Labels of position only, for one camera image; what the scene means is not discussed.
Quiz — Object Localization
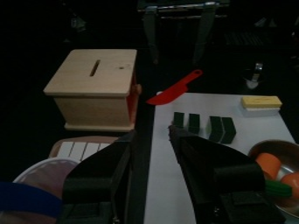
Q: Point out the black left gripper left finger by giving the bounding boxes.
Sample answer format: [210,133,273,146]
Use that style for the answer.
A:
[57,129,137,224]

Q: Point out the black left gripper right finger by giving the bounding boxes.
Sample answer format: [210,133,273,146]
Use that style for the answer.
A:
[166,124,286,224]

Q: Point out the green sushi roll piece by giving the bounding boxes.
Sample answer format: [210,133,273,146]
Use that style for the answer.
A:
[206,115,224,143]
[172,111,185,130]
[186,113,201,135]
[218,116,237,145]

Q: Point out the yellow egg sushi piece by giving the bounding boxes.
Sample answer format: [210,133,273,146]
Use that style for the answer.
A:
[238,95,284,118]

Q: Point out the orange toy food piece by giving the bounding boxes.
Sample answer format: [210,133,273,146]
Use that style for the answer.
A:
[280,171,299,200]
[254,152,282,180]

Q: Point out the clear pink plastic cup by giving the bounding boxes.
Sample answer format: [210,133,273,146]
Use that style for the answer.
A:
[0,157,80,224]

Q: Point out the green toy food piece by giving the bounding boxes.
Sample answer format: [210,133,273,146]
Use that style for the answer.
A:
[265,178,293,199]

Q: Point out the blue plastic spoon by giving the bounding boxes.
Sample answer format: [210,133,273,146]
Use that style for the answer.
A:
[0,181,62,218]

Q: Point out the metal bowl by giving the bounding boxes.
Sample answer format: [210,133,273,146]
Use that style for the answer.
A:
[246,139,299,218]

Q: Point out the white cutting board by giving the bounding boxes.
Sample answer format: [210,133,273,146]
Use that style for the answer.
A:
[144,92,299,224]

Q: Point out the wooden box with slot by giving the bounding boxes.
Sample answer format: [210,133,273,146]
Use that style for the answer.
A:
[42,48,142,133]

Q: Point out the red toy knife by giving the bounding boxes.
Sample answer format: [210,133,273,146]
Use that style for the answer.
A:
[145,69,204,106]

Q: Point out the metal legged chair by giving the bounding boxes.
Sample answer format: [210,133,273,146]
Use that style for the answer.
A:
[136,0,230,67]

